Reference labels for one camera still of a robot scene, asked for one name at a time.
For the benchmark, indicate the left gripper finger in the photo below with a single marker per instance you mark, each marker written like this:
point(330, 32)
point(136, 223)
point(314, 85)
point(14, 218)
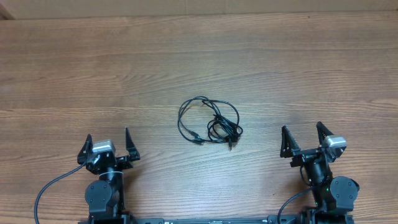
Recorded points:
point(131, 148)
point(85, 151)

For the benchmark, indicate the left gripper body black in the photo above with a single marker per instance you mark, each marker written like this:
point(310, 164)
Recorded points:
point(121, 165)

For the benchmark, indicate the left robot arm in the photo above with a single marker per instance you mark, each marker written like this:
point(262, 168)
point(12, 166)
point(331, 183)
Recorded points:
point(105, 196)

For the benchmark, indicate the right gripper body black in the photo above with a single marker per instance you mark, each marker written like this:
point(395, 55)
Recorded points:
point(303, 156)

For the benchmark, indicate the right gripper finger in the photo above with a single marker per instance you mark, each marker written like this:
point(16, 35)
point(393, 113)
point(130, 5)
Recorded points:
point(322, 131)
point(289, 146)

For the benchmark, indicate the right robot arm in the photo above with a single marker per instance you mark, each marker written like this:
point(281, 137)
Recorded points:
point(334, 196)

